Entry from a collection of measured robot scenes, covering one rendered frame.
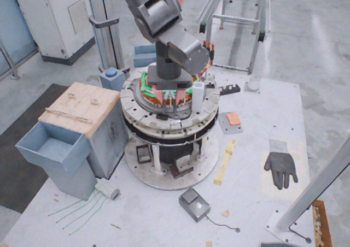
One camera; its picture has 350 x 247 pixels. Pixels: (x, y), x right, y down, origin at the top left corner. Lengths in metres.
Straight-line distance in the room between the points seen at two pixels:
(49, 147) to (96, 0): 0.59
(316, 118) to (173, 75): 2.13
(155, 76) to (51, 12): 2.40
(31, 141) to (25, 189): 1.27
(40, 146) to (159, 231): 0.47
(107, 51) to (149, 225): 0.75
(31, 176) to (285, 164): 1.78
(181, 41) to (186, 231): 0.61
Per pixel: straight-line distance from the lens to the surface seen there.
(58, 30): 2.97
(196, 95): 0.66
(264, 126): 1.15
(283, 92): 1.38
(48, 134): 0.88
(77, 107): 0.82
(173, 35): 0.46
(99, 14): 1.07
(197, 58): 0.45
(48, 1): 2.86
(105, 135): 0.84
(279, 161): 1.02
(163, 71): 0.53
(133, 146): 1.00
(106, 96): 0.83
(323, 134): 2.44
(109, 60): 1.16
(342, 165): 0.59
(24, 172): 2.18
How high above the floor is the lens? 1.59
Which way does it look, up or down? 45 degrees down
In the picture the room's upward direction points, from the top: straight up
